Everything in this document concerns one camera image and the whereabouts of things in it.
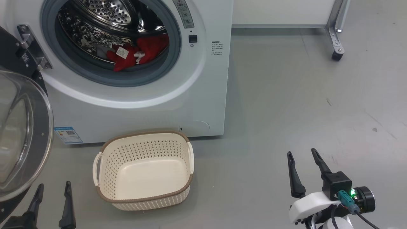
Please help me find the teal cable connector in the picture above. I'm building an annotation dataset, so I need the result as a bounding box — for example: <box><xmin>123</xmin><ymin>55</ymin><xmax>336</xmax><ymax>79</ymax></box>
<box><xmin>338</xmin><ymin>190</ymin><xmax>360</xmax><ymax>213</ymax></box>

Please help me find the small printed text sticker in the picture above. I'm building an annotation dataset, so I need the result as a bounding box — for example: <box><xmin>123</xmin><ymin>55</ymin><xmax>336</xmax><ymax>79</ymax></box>
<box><xmin>211</xmin><ymin>41</ymin><xmax>223</xmax><ymax>57</ymax></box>

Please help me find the silver metal frame leg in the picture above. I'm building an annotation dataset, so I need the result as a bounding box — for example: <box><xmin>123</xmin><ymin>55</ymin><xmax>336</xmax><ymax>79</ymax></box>
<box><xmin>325</xmin><ymin>0</ymin><xmax>352</xmax><ymax>56</ymax></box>

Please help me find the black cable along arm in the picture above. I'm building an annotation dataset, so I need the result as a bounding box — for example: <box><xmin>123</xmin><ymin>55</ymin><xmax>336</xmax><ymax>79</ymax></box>
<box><xmin>330</xmin><ymin>205</ymin><xmax>339</xmax><ymax>229</ymax></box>

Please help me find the grey warning sticker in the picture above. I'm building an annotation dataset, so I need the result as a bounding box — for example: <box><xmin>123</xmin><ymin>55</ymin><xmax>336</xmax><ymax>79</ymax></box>
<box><xmin>173</xmin><ymin>0</ymin><xmax>194</xmax><ymax>29</ymax></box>

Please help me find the white front-load washing machine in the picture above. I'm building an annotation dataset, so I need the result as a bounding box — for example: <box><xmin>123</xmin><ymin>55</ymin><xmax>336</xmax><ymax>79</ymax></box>
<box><xmin>0</xmin><ymin>0</ymin><xmax>234</xmax><ymax>145</ymax></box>

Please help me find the blue energy label sticker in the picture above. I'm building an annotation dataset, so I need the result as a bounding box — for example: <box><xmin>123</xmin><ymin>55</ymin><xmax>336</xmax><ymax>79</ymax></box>
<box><xmin>54</xmin><ymin>127</ymin><xmax>83</xmax><ymax>144</ymax></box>

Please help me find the thin black camera cable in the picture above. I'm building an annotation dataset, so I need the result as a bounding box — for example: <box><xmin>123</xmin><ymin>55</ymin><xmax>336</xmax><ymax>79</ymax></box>
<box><xmin>355</xmin><ymin>210</ymin><xmax>383</xmax><ymax>229</ymax></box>

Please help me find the cream basket with brown rim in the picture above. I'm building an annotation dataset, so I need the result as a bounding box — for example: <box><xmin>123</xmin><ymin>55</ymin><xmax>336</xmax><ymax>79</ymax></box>
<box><xmin>93</xmin><ymin>131</ymin><xmax>194</xmax><ymax>211</ymax></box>

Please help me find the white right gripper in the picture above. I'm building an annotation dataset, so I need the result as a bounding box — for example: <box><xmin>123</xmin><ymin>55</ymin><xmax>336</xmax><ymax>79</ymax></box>
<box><xmin>287</xmin><ymin>148</ymin><xmax>341</xmax><ymax>225</ymax></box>

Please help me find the red and white garment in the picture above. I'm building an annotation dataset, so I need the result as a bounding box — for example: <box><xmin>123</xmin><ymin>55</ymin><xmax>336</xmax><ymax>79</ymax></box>
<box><xmin>107</xmin><ymin>33</ymin><xmax>169</xmax><ymax>72</ymax></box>

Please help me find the white cabinet panel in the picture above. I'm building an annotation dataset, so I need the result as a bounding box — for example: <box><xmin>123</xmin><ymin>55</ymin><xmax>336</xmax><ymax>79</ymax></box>
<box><xmin>232</xmin><ymin>0</ymin><xmax>334</xmax><ymax>28</ymax></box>

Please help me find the washing machine glass door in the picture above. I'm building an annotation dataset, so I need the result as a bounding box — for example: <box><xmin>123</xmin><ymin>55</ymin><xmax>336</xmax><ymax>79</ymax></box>
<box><xmin>0</xmin><ymin>25</ymin><xmax>54</xmax><ymax>223</ymax></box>

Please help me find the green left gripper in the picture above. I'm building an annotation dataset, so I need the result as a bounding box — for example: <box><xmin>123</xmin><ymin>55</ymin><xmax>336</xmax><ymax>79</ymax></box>
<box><xmin>0</xmin><ymin>181</ymin><xmax>77</xmax><ymax>229</ymax></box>

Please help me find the metal door hinge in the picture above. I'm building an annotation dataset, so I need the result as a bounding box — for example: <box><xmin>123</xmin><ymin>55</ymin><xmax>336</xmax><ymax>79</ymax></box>
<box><xmin>17</xmin><ymin>25</ymin><xmax>53</xmax><ymax>71</ymax></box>

